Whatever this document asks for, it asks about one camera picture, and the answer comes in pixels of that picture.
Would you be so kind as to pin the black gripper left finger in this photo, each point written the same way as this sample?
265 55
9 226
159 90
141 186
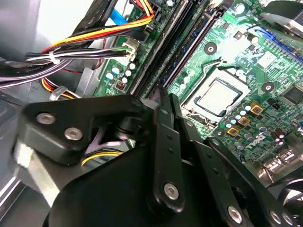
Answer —
71 113

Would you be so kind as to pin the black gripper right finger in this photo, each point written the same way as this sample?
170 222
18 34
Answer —
251 189

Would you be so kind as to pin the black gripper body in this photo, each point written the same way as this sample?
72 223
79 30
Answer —
113 189

